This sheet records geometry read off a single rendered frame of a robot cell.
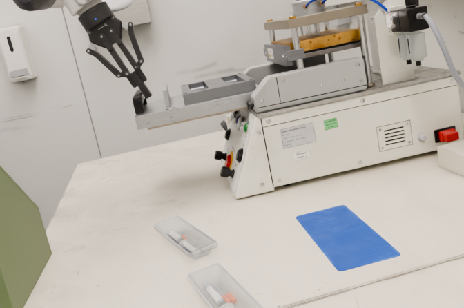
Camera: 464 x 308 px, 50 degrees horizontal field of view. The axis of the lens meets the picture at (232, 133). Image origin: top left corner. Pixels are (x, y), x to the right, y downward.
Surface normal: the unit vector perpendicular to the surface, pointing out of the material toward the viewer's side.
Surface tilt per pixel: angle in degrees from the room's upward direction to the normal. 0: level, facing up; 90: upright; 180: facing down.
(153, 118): 90
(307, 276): 0
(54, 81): 90
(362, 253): 0
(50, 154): 90
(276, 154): 90
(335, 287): 0
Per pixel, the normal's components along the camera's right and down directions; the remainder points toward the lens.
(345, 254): -0.19, -0.96
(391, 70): 0.12, 0.20
